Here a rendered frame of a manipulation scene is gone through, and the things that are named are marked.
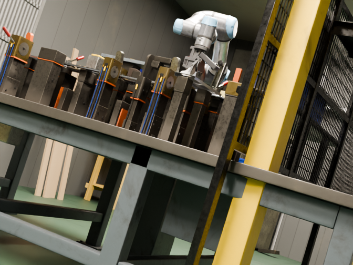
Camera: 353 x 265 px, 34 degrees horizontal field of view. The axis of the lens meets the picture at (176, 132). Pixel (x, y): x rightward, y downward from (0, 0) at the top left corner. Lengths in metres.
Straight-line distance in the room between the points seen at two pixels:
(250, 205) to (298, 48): 0.57
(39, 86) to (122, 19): 4.62
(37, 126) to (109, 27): 5.09
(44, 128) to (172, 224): 0.64
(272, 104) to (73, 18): 4.91
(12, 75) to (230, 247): 1.74
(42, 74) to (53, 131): 0.80
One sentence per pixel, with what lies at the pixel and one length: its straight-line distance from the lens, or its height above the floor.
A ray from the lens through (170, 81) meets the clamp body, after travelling 2.66.
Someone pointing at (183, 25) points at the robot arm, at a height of 1.31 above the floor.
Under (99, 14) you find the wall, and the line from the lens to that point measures 7.22.
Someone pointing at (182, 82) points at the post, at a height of 0.96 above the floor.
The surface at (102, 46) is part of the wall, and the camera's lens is 7.39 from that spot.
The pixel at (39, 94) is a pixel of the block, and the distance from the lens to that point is 3.12.
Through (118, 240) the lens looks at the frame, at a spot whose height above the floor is 0.30.
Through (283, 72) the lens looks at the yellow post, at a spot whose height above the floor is 1.05.
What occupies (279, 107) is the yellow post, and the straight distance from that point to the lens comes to 2.06.
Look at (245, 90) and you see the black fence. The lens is 1.98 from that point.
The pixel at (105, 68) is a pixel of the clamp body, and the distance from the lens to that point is 2.87.
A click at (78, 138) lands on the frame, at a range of 2.32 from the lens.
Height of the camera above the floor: 0.57
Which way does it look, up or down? 5 degrees up
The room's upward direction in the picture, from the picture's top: 18 degrees clockwise
